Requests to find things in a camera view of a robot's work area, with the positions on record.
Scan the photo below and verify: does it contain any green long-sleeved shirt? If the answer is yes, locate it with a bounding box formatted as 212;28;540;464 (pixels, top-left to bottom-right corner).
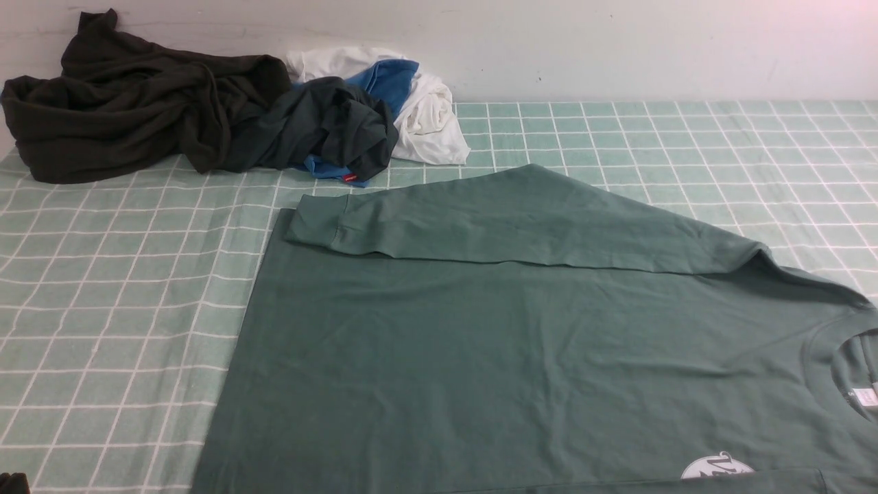
191;165;877;493

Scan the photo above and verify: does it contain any white crumpled garment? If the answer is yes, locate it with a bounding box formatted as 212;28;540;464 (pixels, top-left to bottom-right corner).
286;47;471;165

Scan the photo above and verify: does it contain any dark green crumpled garment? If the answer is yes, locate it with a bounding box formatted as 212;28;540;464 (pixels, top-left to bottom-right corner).
217;76;399;180

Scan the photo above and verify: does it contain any blue crumpled garment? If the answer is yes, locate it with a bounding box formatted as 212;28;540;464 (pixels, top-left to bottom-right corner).
294;59;419;188

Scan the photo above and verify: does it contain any green checked tablecloth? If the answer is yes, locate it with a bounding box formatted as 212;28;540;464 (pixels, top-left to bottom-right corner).
1;100;877;493

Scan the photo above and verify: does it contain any dark olive crumpled garment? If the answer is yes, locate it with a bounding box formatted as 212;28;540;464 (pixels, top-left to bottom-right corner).
2;9;292;184

